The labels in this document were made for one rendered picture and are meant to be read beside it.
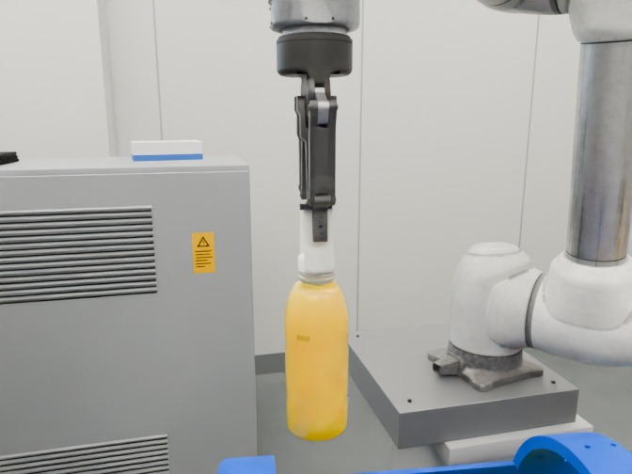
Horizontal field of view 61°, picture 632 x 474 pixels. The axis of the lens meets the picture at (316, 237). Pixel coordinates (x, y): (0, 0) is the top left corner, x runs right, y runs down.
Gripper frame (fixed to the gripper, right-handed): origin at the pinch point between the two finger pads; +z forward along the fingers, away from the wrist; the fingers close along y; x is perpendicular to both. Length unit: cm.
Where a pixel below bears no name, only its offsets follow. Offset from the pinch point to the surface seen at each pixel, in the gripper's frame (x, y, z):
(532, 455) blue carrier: 29.9, -5.1, 32.5
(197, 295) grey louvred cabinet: -27, -129, 49
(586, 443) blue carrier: 31.7, 2.8, 25.6
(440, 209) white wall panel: 113, -274, 47
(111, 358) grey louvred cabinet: -57, -125, 69
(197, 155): -26, -146, 1
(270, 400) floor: 0, -230, 149
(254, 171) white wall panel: -5, -259, 19
